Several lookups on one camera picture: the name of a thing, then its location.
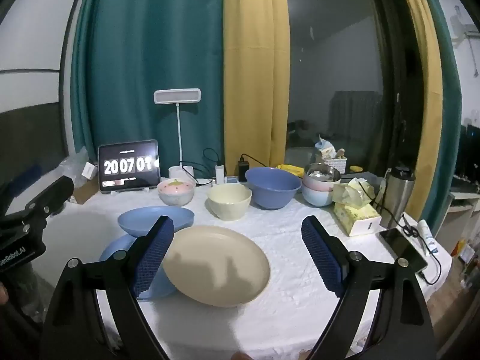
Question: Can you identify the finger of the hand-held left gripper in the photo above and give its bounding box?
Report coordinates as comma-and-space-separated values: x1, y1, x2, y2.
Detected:
0, 175, 76, 233
0, 163, 42, 211

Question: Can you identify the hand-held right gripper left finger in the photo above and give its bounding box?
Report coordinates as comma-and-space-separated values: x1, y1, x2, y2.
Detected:
39, 215, 175, 360

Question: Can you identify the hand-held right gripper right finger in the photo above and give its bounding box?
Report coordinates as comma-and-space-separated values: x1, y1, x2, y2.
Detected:
301, 215, 437, 360

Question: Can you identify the blue plate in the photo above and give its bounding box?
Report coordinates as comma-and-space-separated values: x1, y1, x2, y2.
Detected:
98, 234, 177, 301
117, 206, 196, 238

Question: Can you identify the beige plate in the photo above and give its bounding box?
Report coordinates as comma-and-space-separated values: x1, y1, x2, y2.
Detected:
162, 226, 271, 307

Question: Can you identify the pink strawberry print bowl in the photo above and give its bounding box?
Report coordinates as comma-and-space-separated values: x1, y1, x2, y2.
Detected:
157, 179, 196, 207

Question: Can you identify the large blue bowl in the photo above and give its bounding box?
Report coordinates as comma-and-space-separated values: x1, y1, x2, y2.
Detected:
245, 167, 302, 211

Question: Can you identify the cream bowl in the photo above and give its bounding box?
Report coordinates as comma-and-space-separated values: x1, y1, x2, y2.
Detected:
206, 184, 253, 221

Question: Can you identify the cardboard box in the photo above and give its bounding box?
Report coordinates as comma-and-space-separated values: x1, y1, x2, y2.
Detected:
71, 183, 102, 205

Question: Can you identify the clear plastic bag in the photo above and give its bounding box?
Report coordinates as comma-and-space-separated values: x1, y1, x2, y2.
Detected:
56, 150, 99, 188

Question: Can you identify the yellow tissue box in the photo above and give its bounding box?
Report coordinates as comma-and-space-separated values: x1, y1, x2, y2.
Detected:
332, 178, 382, 237

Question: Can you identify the plain pink bowl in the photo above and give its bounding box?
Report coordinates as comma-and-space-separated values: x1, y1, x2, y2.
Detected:
302, 177, 338, 193

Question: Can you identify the black smartphone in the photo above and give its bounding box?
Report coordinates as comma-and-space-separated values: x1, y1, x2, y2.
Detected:
379, 228, 428, 272

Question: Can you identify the tablet with clock display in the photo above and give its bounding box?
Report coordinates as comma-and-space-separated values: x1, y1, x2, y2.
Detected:
97, 139, 162, 193

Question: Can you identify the dark cloth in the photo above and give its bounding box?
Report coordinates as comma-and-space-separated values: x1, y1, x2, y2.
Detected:
337, 170, 385, 185

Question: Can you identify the yellow packet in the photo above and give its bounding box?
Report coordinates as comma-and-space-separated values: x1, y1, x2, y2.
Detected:
275, 164, 304, 177

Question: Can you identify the stainless steel tumbler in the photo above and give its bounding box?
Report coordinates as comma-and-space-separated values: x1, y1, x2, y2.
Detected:
379, 167, 416, 229

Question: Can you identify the white tube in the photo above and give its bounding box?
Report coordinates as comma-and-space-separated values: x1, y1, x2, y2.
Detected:
416, 219, 439, 256

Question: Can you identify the blue and white packet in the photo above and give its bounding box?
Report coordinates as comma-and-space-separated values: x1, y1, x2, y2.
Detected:
314, 135, 337, 159

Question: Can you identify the white power strip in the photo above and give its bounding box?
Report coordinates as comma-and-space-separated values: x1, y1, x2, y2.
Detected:
212, 175, 249, 187

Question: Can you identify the white side table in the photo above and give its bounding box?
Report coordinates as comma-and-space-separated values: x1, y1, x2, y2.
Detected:
431, 190, 480, 259

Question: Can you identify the white desk lamp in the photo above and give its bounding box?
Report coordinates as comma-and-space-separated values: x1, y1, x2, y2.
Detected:
154, 88, 201, 181

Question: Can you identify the wide teal curtain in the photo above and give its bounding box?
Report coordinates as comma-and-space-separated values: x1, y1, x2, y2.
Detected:
70, 0, 226, 196

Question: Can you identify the narrow teal curtain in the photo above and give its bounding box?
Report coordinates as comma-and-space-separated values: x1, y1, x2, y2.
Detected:
416, 0, 464, 233

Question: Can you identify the black monitor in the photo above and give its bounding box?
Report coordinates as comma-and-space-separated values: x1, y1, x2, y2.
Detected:
452, 124, 480, 188

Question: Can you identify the wide yellow curtain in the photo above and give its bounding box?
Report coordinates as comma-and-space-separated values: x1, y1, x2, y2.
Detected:
223, 0, 291, 169

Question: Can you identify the narrow yellow curtain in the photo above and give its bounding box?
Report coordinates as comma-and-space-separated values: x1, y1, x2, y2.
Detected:
392, 0, 444, 214

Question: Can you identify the glass sliding door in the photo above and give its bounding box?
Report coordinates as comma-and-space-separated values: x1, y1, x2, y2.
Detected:
284, 0, 422, 181

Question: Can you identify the white air conditioner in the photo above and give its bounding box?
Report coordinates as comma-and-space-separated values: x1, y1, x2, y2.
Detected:
448, 5, 480, 40

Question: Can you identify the black phone cable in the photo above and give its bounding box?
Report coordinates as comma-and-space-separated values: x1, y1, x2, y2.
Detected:
358, 182, 440, 286

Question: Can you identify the black charger cable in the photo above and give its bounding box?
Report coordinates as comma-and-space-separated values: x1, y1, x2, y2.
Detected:
240, 153, 268, 168

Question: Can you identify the black looped cable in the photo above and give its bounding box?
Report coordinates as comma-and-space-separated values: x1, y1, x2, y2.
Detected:
179, 148, 226, 187

